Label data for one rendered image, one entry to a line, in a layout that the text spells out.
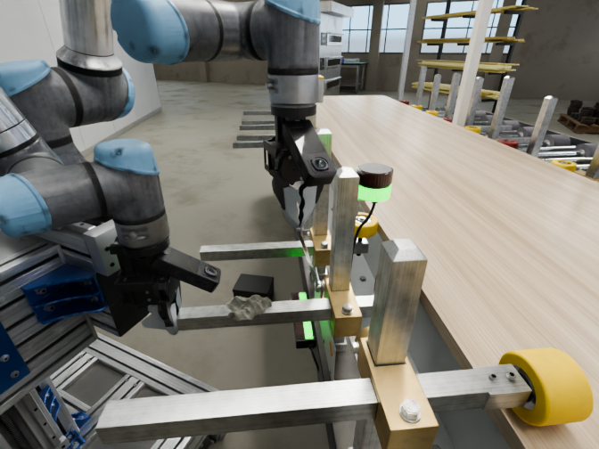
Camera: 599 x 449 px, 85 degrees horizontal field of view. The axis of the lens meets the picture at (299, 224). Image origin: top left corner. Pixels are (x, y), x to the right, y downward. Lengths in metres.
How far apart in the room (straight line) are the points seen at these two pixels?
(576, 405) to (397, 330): 0.21
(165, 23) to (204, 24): 0.06
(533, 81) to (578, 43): 1.17
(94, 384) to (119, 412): 1.10
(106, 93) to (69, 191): 0.38
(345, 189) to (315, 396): 0.31
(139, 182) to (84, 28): 0.39
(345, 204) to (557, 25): 11.46
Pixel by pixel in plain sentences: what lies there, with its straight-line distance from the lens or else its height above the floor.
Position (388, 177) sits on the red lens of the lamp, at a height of 1.11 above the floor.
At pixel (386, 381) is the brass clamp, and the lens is 0.41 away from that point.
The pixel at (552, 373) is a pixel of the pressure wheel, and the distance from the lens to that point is 0.48.
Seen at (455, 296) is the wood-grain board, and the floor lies 0.90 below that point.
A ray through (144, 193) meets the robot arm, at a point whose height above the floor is 1.11.
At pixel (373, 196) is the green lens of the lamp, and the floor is 1.08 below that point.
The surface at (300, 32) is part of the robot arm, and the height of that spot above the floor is 1.31.
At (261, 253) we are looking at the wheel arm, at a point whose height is 0.83.
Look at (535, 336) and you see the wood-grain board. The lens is 0.65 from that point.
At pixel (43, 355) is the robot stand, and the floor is 0.74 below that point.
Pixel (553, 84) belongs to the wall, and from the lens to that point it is 11.99.
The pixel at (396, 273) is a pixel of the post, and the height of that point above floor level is 1.10.
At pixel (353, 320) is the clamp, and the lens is 0.62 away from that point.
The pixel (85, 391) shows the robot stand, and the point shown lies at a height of 0.21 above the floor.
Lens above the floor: 1.29
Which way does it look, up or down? 29 degrees down
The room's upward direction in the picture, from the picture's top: straight up
